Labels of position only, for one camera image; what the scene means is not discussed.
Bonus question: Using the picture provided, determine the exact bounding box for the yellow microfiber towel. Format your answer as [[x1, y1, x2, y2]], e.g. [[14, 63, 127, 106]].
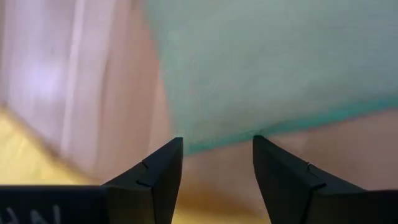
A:
[[0, 105, 272, 224]]

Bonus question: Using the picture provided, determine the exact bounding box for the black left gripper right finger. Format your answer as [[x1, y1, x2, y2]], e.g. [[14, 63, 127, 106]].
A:
[[252, 134, 398, 224]]

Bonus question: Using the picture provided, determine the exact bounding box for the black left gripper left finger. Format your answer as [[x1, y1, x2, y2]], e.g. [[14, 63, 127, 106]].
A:
[[0, 136, 184, 224]]

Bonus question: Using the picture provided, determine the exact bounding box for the pale green towel teal edge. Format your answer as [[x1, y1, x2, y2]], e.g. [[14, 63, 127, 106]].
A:
[[143, 0, 398, 156]]

